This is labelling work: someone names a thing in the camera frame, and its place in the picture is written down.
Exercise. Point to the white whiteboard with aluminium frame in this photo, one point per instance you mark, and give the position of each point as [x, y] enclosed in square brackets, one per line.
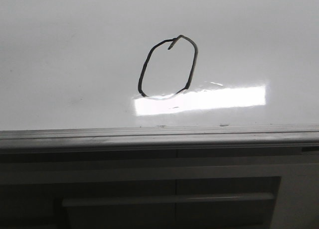
[76, 73]

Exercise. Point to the grey metal table frame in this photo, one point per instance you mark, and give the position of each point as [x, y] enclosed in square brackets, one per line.
[168, 187]

